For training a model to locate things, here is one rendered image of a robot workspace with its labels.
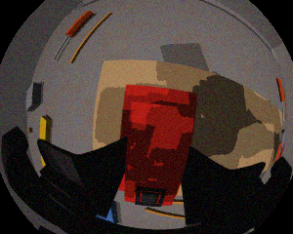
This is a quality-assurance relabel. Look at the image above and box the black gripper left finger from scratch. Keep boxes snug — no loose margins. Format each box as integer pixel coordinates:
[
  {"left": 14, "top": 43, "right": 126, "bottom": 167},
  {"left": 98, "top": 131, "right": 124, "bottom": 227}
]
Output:
[{"left": 37, "top": 136, "right": 127, "bottom": 218}]

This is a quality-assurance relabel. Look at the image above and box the yellow rectangular bar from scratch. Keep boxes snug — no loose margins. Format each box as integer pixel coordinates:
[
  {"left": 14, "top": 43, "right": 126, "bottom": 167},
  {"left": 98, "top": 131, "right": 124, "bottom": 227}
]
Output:
[{"left": 40, "top": 116, "right": 52, "bottom": 167}]

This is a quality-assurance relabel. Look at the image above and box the tan wooden panel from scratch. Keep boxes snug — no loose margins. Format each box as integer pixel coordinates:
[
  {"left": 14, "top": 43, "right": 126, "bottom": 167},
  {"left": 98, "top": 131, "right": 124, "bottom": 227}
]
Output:
[{"left": 92, "top": 59, "right": 283, "bottom": 172}]

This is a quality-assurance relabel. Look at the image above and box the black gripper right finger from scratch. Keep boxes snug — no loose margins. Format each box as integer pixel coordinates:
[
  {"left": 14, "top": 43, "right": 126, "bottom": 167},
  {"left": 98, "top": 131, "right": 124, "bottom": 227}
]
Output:
[{"left": 181, "top": 145, "right": 267, "bottom": 225}]

